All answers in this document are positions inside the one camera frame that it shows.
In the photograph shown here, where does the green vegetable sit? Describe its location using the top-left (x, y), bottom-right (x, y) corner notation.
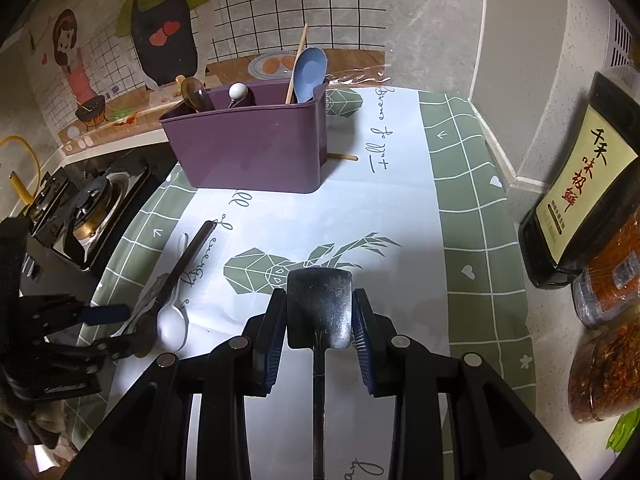
top-left (606, 410), bottom-right (640, 453)

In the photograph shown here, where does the dark sauce bottle yellow label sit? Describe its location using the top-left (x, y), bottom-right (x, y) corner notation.
top-left (518, 65), bottom-right (640, 288)

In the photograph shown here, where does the cartoon kitchen wall sticker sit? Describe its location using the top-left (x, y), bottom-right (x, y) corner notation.
top-left (25, 0), bottom-right (393, 158)

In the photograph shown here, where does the white ventilation grille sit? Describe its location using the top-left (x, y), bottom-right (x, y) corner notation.
top-left (607, 5), bottom-right (640, 71)

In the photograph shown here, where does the white spoon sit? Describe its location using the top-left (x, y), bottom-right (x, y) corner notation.
top-left (156, 232), bottom-right (191, 352)

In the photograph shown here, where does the black gas stove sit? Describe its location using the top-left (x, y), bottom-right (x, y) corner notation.
top-left (22, 157), bottom-right (171, 273)

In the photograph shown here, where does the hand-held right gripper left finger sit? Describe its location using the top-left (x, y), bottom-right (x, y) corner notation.
top-left (60, 287), bottom-right (290, 480)

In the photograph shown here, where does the metal spatula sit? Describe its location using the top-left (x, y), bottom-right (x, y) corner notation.
top-left (286, 269), bottom-right (355, 480)

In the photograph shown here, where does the yellow gas hose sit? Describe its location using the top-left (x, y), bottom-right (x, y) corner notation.
top-left (0, 135), bottom-right (42, 206)

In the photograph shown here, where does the metal spoon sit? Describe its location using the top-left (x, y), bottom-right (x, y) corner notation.
top-left (180, 76), bottom-right (216, 112)
top-left (114, 220), bottom-right (217, 357)

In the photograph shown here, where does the purple utensil holder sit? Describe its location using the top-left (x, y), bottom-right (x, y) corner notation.
top-left (159, 80), bottom-right (331, 195)

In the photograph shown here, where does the blue spoon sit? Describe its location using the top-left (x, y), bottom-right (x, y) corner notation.
top-left (292, 47), bottom-right (328, 103)

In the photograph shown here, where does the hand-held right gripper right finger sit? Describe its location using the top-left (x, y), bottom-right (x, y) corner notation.
top-left (351, 287), bottom-right (586, 480)

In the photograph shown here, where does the green checked table mat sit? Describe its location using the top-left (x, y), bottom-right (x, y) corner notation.
top-left (65, 85), bottom-right (531, 480)

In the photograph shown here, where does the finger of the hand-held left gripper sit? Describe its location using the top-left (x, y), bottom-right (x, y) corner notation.
top-left (30, 294), bottom-right (132, 341)
top-left (37, 332), bottom-right (151, 361)

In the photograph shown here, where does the chili sauce jar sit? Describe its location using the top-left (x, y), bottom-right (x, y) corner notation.
top-left (567, 320), bottom-right (640, 423)
top-left (572, 205), bottom-right (640, 331)

